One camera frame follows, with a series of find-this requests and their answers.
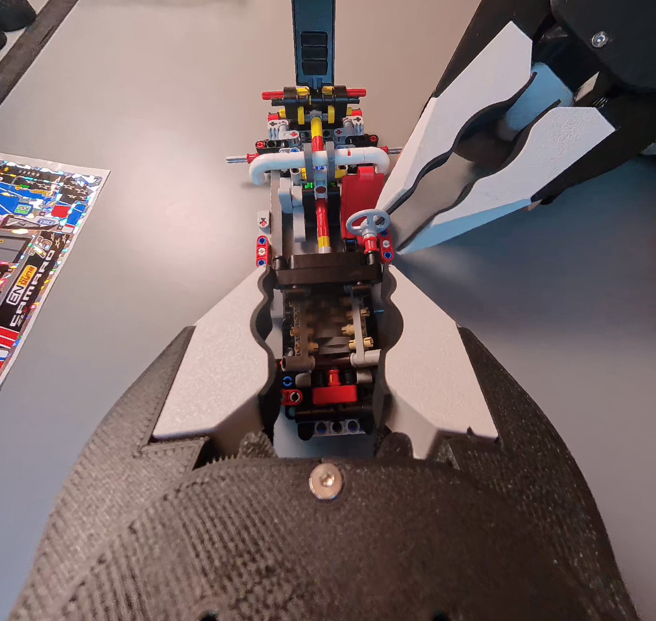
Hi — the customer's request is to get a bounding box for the grey lego steering wheel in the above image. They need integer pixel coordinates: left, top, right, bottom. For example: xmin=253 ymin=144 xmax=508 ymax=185
xmin=346 ymin=208 xmax=388 ymax=253

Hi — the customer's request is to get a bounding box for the lego car chassis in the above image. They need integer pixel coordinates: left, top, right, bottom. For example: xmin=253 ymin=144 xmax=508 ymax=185
xmin=227 ymin=85 xmax=406 ymax=440

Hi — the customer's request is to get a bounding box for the holographic sticker sheet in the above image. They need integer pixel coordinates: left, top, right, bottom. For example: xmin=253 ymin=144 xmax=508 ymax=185
xmin=0 ymin=152 xmax=111 ymax=386

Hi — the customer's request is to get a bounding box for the red lego seat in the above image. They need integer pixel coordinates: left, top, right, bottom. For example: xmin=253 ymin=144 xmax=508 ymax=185
xmin=341 ymin=166 xmax=385 ymax=243

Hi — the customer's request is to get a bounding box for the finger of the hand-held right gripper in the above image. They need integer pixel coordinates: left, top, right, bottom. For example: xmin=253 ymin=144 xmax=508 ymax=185
xmin=396 ymin=108 xmax=617 ymax=256
xmin=375 ymin=20 xmax=571 ymax=214

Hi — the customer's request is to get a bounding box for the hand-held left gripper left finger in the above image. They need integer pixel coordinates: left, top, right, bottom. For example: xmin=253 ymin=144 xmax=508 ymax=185
xmin=152 ymin=265 xmax=272 ymax=440

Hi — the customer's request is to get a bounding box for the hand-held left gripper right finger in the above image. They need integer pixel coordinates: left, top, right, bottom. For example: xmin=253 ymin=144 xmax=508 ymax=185
xmin=377 ymin=265 xmax=499 ymax=460

